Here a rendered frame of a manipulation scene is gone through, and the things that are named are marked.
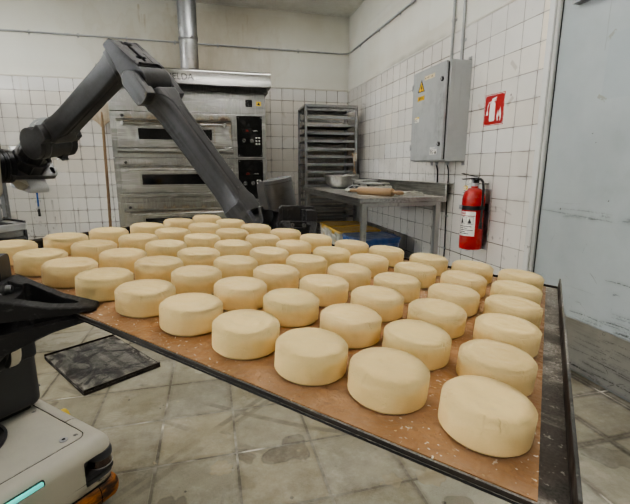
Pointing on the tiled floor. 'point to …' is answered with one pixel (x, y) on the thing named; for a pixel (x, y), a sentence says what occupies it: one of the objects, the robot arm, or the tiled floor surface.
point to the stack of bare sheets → (100, 363)
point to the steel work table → (435, 194)
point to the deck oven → (154, 159)
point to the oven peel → (105, 149)
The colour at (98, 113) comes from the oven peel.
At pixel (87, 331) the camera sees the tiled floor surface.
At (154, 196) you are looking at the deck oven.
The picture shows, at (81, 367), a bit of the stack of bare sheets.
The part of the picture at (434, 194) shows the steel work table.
